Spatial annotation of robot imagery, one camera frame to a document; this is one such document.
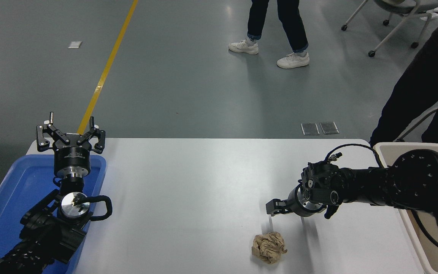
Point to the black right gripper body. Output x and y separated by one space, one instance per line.
295 201

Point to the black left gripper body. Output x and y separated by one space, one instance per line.
72 160

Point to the tan paper ball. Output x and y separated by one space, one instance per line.
268 247

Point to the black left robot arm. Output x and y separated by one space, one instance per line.
48 236

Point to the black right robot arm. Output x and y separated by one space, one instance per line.
413 182

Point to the blue plastic tray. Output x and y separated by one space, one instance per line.
10 198

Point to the metal floor plate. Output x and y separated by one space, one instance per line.
310 129
329 128

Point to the large pale bin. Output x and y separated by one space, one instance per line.
422 251

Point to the standing person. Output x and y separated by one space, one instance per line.
420 87

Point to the walking person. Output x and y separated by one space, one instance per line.
293 26

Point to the wheeled office chair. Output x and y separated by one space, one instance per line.
405 15

